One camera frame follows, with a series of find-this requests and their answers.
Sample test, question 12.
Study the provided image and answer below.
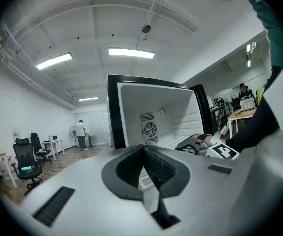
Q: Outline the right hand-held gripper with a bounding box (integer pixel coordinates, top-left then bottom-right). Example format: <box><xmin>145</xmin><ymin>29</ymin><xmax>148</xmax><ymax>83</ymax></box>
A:
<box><xmin>174</xmin><ymin>133</ymin><xmax>241</xmax><ymax>161</ymax></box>

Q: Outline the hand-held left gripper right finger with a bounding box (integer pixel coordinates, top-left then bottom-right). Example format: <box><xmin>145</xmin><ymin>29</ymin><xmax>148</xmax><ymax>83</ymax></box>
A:
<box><xmin>145</xmin><ymin>147</ymin><xmax>239</xmax><ymax>236</ymax></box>

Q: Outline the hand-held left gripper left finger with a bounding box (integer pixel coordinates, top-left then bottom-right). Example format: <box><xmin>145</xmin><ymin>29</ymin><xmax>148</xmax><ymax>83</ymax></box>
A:
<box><xmin>7</xmin><ymin>144</ymin><xmax>165</xmax><ymax>236</ymax></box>

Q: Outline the person's right forearm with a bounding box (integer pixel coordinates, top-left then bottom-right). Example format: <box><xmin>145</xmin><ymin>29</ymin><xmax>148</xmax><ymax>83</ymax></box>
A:
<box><xmin>229</xmin><ymin>66</ymin><xmax>280</xmax><ymax>154</ymax></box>

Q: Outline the black mini fridge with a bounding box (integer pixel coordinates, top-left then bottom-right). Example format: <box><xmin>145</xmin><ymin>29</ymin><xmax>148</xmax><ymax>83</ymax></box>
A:
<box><xmin>106</xmin><ymin>74</ymin><xmax>206</xmax><ymax>152</ymax></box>

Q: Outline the black metal railing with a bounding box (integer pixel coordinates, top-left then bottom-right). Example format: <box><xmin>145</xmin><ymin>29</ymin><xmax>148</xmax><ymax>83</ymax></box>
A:
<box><xmin>210</xmin><ymin>104</ymin><xmax>231</xmax><ymax>135</ymax></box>

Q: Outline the small wooden standing desk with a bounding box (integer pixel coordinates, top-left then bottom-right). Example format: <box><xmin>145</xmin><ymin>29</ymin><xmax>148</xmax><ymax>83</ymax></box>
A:
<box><xmin>84</xmin><ymin>133</ymin><xmax>96</xmax><ymax>148</ymax></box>

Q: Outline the black standing fan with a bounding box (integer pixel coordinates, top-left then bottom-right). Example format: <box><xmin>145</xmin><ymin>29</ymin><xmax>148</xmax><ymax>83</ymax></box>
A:
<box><xmin>68</xmin><ymin>126</ymin><xmax>79</xmax><ymax>149</ymax></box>

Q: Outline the wooden table with white legs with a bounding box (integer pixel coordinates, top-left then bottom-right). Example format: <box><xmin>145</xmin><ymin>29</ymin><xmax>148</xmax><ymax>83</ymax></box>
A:
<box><xmin>226</xmin><ymin>108</ymin><xmax>258</xmax><ymax>140</ymax></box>

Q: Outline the black mesh office chair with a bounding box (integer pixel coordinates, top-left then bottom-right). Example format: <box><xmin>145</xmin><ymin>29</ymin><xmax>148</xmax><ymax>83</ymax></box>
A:
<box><xmin>12</xmin><ymin>137</ymin><xmax>44</xmax><ymax>196</ymax></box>
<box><xmin>30</xmin><ymin>132</ymin><xmax>53</xmax><ymax>166</ymax></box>

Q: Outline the white laptop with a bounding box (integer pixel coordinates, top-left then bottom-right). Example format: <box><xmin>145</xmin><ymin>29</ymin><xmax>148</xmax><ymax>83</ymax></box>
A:
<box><xmin>239</xmin><ymin>98</ymin><xmax>256</xmax><ymax>112</ymax></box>

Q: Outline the group of clear water jugs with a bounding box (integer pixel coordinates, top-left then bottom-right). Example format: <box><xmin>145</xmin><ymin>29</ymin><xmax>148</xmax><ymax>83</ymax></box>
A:
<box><xmin>0</xmin><ymin>155</ymin><xmax>18</xmax><ymax>181</ymax></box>

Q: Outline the person's green printed shirt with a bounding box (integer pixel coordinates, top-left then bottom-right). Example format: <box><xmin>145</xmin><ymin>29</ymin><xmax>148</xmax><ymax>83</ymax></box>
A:
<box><xmin>244</xmin><ymin>0</ymin><xmax>283</xmax><ymax>132</ymax></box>

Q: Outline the white wall dispenser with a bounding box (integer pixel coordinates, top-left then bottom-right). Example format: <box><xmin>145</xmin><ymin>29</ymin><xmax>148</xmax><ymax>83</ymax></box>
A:
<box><xmin>11</xmin><ymin>126</ymin><xmax>22</xmax><ymax>143</ymax></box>

